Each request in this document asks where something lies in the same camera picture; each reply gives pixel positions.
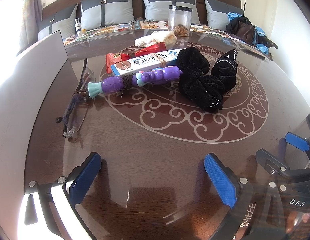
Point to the white storage box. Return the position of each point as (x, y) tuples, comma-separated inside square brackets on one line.
[(21, 96)]

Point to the grey cushion far right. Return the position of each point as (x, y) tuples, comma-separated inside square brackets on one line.
[(217, 13)]

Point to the white spray bottle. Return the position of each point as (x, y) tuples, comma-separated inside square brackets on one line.
[(78, 27)]

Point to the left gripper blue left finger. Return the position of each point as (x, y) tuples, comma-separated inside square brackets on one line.
[(65, 193)]

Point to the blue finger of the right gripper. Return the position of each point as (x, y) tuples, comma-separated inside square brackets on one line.
[(272, 165), (303, 144)]

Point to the dark handbag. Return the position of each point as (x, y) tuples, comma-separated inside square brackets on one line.
[(242, 28)]

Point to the red candy packet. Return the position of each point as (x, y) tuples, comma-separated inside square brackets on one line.
[(118, 57)]

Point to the blue garment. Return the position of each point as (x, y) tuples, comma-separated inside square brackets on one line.
[(261, 44)]

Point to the cream knitted sock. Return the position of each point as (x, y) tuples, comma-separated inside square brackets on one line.
[(166, 36)]

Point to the eyeglasses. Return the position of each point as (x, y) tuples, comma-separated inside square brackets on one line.
[(76, 110)]

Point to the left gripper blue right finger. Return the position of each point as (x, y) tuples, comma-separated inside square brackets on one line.
[(233, 191)]

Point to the white blue ointment box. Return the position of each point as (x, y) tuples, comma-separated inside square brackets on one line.
[(145, 63)]

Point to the grey curtain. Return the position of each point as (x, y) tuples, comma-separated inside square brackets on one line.
[(32, 13)]

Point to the black beaded velvet scrunchie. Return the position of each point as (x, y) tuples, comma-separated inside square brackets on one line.
[(205, 91)]

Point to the clear plastic jar black lid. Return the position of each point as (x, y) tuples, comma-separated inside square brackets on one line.
[(179, 20)]

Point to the purple toy wand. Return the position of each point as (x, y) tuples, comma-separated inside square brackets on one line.
[(116, 84)]

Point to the black trimmed velvet scrunchie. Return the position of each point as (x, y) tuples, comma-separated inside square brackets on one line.
[(225, 69)]

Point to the grey cushion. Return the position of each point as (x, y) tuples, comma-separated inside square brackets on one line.
[(217, 13), (102, 13), (63, 21), (158, 10)]

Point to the grey cushion far left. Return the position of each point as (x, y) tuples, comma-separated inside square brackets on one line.
[(63, 21)]

